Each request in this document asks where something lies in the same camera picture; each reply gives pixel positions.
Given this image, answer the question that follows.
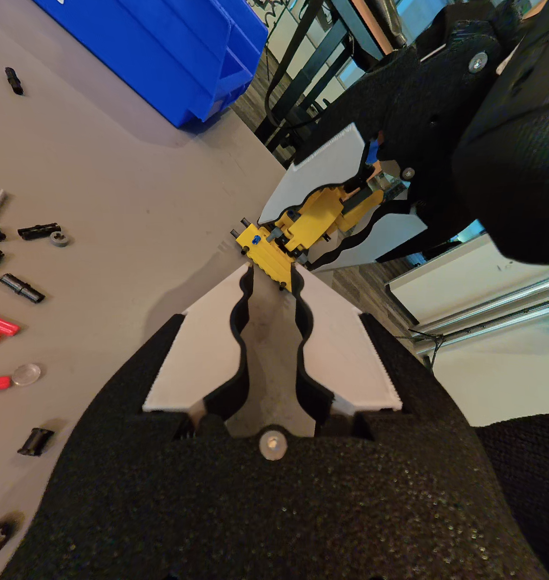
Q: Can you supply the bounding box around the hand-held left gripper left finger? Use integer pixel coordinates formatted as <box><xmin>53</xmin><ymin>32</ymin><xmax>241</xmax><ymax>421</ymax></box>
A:
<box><xmin>142</xmin><ymin>263</ymin><xmax>255</xmax><ymax>427</ymax></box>

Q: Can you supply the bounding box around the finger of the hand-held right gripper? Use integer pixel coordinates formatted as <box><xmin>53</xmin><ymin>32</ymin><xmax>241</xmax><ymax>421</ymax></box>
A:
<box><xmin>258</xmin><ymin>122</ymin><xmax>366</xmax><ymax>226</ymax></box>
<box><xmin>309</xmin><ymin>201</ymin><xmax>429</xmax><ymax>273</ymax></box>

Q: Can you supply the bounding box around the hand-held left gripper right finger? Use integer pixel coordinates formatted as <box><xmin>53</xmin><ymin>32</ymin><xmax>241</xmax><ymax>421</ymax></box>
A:
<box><xmin>291</xmin><ymin>264</ymin><xmax>402</xmax><ymax>425</ymax></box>

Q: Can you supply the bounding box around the yellow toy brick assembly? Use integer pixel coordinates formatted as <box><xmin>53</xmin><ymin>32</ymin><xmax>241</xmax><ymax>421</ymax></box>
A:
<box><xmin>230</xmin><ymin>183</ymin><xmax>386</xmax><ymax>293</ymax></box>

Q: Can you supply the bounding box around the white low cabinet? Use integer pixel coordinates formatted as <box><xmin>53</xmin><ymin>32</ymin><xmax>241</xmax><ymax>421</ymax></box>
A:
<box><xmin>385</xmin><ymin>232</ymin><xmax>549</xmax><ymax>325</ymax></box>

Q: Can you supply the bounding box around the clear round disc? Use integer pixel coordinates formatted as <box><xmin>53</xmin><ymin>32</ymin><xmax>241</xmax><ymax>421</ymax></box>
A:
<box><xmin>12</xmin><ymin>363</ymin><xmax>42</xmax><ymax>386</ymax></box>

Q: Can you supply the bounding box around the blue plastic storage bin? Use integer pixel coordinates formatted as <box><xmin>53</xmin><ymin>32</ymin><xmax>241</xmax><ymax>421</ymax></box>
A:
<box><xmin>32</xmin><ymin>0</ymin><xmax>270</xmax><ymax>131</ymax></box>

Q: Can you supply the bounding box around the black round toy piece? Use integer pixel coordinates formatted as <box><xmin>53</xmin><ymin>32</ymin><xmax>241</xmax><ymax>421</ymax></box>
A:
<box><xmin>0</xmin><ymin>512</ymin><xmax>24</xmax><ymax>558</ymax></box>

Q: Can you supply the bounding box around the black frame table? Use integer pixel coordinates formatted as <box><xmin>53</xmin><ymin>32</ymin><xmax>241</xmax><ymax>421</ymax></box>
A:
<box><xmin>255</xmin><ymin>0</ymin><xmax>395</xmax><ymax>160</ymax></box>

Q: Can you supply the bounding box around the metal rail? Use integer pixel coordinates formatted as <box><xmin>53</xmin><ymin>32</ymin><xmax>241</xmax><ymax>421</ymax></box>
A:
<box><xmin>413</xmin><ymin>272</ymin><xmax>549</xmax><ymax>359</ymax></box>

